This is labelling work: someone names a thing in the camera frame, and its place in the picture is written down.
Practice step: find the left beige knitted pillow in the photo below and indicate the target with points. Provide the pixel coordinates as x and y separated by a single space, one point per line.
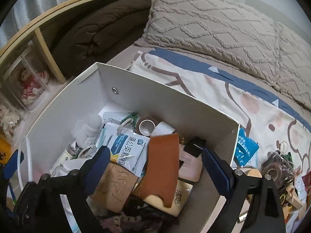
227 30

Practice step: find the purple crochet piece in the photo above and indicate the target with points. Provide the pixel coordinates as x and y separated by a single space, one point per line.
137 216

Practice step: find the brown leather sleeve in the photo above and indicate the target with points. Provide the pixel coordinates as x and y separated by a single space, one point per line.
161 176

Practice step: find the beige knitted pillow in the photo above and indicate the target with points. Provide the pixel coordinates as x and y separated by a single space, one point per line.
293 76
227 30

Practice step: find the oval wooden box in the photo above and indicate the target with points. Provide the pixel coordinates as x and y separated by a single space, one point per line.
253 172

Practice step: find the right beige knitted pillow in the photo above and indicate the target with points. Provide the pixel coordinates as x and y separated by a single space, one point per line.
293 76

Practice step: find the brown folded blanket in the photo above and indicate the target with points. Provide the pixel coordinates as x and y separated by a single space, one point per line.
94 32

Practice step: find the cream plush doll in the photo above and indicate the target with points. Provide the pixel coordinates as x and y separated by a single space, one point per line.
9 119

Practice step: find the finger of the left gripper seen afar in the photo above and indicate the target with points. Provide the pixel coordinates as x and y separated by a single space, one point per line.
11 167

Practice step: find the pink leather card holder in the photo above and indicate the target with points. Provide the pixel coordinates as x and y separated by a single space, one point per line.
191 167

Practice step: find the doll in red dress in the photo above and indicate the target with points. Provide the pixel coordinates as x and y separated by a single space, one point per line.
32 87

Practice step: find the white tape roll in box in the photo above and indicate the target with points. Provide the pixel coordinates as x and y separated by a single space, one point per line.
162 129

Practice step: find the long wooden strip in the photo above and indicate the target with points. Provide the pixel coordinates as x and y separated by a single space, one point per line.
291 197

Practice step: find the blue foil packet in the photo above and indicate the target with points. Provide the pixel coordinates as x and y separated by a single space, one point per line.
246 150

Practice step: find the yellow qr code box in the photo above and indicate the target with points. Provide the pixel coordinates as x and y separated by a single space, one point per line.
182 192

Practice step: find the brown tape roll in box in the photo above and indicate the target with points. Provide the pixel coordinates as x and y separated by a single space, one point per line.
146 125

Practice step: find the blue white mask packet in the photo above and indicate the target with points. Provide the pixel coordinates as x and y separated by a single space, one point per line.
127 148

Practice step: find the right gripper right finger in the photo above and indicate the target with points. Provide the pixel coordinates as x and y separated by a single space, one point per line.
265 213

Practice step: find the wooden bedside shelf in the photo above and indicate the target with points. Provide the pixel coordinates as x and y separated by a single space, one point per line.
28 49

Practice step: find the carved wooden character block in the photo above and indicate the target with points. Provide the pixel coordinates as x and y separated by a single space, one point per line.
114 188

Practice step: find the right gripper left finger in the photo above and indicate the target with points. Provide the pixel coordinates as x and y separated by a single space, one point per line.
77 185

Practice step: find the white cotton wad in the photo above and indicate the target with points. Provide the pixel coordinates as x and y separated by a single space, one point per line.
85 131

